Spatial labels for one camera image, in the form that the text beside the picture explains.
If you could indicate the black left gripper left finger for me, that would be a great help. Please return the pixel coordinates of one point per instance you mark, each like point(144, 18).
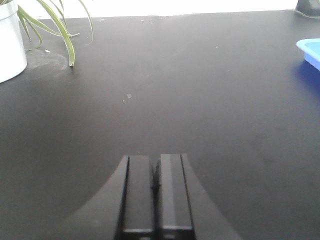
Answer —
point(122, 209)

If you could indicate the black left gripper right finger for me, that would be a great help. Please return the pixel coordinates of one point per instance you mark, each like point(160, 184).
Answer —
point(184, 210)

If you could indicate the blue plastic tray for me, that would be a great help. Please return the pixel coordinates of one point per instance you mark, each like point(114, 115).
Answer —
point(311, 49)

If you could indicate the dark object at bench corner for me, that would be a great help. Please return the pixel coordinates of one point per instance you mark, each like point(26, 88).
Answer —
point(309, 7)

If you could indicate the white plant pot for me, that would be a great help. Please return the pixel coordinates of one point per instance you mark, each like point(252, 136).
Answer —
point(13, 59)

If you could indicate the green spider plant leaves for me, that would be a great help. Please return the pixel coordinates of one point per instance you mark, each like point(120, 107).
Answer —
point(56, 14)

